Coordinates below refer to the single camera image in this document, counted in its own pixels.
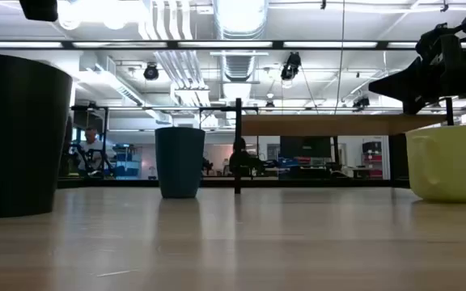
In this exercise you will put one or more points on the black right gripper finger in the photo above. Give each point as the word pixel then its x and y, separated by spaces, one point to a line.
pixel 403 87
pixel 414 106

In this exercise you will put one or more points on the small yellow mug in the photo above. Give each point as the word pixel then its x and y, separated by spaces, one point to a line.
pixel 451 161

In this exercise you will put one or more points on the medium dark teal cup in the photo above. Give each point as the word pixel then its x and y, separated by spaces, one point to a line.
pixel 179 161

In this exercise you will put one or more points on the large black cup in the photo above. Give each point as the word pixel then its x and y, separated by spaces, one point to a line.
pixel 18 137

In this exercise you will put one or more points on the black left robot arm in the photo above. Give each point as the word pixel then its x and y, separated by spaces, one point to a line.
pixel 39 10

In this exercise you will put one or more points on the wooden shelf board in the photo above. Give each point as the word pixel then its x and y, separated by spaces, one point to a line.
pixel 330 124

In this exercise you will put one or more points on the red storage rack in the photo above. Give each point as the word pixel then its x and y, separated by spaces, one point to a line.
pixel 373 159

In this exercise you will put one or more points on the black monitor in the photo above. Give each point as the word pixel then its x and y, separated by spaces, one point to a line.
pixel 306 146

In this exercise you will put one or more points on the seated person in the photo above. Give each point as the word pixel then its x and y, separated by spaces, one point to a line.
pixel 241 159

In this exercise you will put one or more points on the black hanging camera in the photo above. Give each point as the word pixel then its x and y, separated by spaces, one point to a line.
pixel 151 72
pixel 291 66

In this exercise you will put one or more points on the black aluminium rig frame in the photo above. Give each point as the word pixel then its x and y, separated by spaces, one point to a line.
pixel 297 182

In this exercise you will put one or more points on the silver ventilation duct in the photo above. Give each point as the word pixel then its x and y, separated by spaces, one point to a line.
pixel 239 24

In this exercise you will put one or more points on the black overhead frame beam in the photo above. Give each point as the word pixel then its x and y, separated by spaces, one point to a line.
pixel 172 45

